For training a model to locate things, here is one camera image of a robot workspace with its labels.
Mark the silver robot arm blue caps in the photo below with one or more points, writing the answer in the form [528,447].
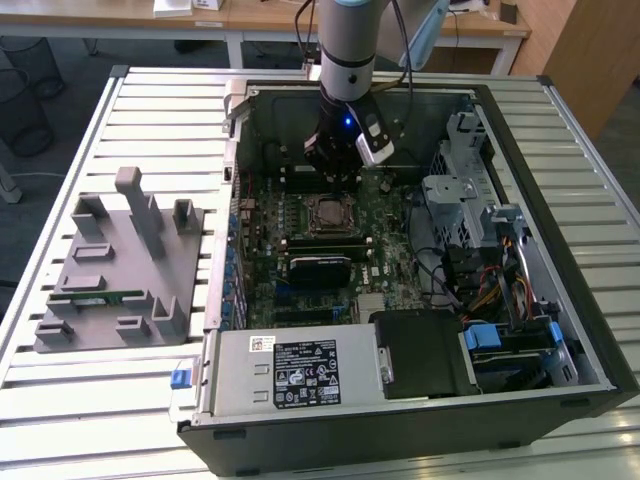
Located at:
[347,50]

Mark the white box with label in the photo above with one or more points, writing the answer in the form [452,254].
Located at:
[206,4]

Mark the black PC case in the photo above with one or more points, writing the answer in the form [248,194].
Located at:
[350,450]

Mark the black expansion slot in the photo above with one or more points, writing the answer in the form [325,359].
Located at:
[300,316]

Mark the small brown box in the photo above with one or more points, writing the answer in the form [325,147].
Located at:
[509,14]

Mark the CPU socket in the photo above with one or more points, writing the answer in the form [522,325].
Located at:
[332,233]

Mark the grey parts rack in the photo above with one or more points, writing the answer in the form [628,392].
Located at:
[130,280]

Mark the blue disk carrier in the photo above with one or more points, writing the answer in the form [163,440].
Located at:
[482,340]

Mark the silver power supply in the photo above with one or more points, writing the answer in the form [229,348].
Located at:
[350,380]

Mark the silver drive cage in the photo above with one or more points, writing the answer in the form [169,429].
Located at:
[445,197]

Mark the silver finned heatsink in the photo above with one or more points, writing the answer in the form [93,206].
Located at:
[372,302]

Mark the grey desk leg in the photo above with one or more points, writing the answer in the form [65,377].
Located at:
[11,185]

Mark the green motherboard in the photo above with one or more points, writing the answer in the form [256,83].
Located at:
[395,250]

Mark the white rimmed black wrist camera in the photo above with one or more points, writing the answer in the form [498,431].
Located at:
[375,145]

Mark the blue case latch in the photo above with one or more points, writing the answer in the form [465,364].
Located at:
[181,378]

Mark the black graphics card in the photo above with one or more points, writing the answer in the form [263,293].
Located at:
[320,274]

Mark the wooden cabinet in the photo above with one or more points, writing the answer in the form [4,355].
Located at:
[595,60]

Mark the wooden desk white frame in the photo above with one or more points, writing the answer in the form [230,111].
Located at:
[490,25]
[100,22]

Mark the plain white box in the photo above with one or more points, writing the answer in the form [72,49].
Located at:
[172,7]

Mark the green RAM stick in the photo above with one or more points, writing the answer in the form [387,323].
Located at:
[120,296]

